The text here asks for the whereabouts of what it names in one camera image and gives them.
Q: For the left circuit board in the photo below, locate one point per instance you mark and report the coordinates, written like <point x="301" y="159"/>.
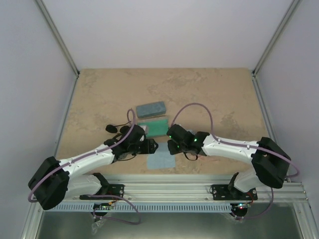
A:
<point x="104" y="206"/>

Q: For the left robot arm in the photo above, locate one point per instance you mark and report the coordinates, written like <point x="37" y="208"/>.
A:
<point x="56" y="180"/>

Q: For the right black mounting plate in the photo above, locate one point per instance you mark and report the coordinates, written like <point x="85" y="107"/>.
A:
<point x="224" y="192"/>

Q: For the right circuit board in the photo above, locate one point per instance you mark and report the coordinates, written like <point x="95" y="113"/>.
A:
<point x="240" y="206"/>

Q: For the aluminium frame post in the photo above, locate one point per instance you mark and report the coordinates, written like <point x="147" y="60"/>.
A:
<point x="53" y="28"/>
<point x="277" y="34"/>

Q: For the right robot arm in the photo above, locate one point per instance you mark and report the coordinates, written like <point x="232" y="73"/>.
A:
<point x="268" y="162"/>

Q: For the slotted cable duct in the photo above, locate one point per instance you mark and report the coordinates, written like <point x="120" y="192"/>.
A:
<point x="148" y="207"/>

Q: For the left aluminium frame post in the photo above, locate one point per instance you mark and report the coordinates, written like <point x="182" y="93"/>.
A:
<point x="53" y="28"/>

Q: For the right aluminium frame post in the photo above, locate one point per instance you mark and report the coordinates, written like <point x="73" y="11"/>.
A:
<point x="277" y="34"/>

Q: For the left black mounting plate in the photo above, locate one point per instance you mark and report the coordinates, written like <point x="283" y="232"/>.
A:
<point x="115" y="190"/>

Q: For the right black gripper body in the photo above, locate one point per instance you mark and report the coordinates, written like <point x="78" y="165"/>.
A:
<point x="183" y="147"/>

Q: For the red transparent glasses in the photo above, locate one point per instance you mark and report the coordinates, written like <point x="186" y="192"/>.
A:
<point x="208" y="158"/>

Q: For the black mounting plate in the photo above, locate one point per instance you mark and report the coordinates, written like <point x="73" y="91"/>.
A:
<point x="224" y="192"/>
<point x="115" y="190"/>

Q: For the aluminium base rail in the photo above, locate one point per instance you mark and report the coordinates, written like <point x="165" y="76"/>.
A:
<point x="194" y="188"/>

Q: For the black sunglasses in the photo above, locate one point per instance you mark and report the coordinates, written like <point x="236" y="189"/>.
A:
<point x="120" y="128"/>

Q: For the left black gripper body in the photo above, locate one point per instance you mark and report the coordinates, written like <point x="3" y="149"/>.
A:
<point x="144" y="150"/>

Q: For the light blue cleaning cloth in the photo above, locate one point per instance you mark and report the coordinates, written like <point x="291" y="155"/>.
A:
<point x="161" y="159"/>

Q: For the circuit board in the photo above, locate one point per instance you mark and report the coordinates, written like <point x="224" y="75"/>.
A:
<point x="240" y="206"/>
<point x="104" y="206"/>

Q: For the grey glasses case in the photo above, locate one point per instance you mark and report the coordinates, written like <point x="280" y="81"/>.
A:
<point x="158" y="126"/>

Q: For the blue glasses case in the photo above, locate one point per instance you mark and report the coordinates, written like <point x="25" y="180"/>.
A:
<point x="151" y="110"/>

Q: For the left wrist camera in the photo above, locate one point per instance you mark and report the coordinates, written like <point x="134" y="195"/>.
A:
<point x="145" y="128"/>

